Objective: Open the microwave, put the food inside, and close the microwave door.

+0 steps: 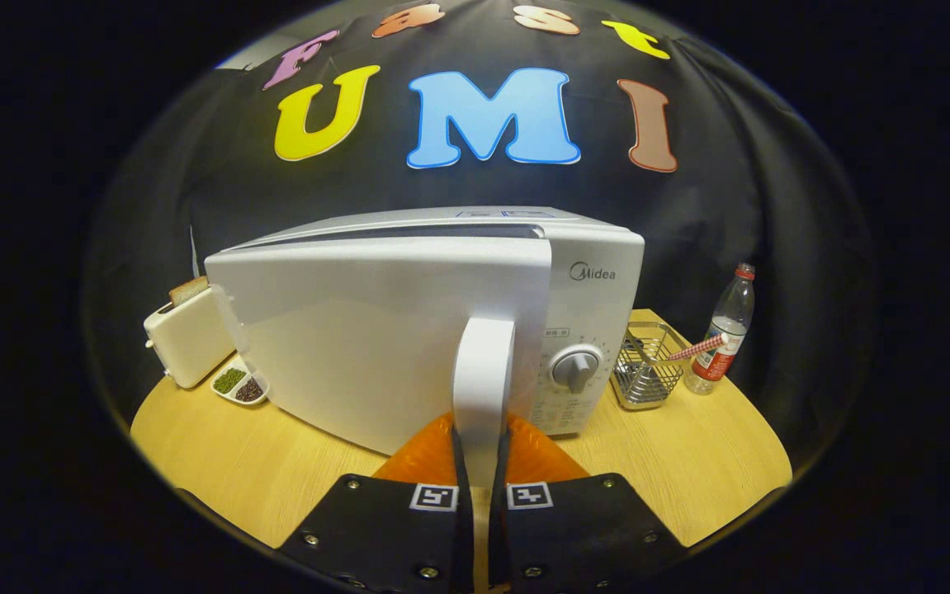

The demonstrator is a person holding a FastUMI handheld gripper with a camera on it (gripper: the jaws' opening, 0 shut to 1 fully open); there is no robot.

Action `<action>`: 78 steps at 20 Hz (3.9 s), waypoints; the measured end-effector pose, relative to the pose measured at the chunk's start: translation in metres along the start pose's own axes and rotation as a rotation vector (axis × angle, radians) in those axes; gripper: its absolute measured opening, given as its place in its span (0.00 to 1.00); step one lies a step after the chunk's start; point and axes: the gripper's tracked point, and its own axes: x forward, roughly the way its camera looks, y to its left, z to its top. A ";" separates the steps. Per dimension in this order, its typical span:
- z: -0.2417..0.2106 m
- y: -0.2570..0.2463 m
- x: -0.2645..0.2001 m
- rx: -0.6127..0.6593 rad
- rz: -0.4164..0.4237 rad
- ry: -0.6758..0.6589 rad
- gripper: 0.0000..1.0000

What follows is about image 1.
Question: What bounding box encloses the small white bean dish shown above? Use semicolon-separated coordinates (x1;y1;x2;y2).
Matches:
210;355;271;406

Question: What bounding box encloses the clear plastic water bottle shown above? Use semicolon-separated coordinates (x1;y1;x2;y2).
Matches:
683;262;757;395

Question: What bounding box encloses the red checked handle utensil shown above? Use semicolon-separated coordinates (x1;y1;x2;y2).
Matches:
660;332;729;365

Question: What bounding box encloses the metal wire basket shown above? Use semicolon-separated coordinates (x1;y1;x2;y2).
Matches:
611;322;692;411

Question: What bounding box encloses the white microwave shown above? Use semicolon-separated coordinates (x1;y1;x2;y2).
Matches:
204;206;646;489

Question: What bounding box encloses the toast slice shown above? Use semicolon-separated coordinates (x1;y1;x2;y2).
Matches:
168;276;211;308

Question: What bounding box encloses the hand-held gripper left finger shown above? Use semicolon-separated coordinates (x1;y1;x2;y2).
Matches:
276;411;475;594

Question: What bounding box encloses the cream toaster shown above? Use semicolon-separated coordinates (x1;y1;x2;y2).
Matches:
143;285;238;389

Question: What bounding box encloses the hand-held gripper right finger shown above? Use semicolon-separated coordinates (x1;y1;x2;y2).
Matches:
487;412;690;594

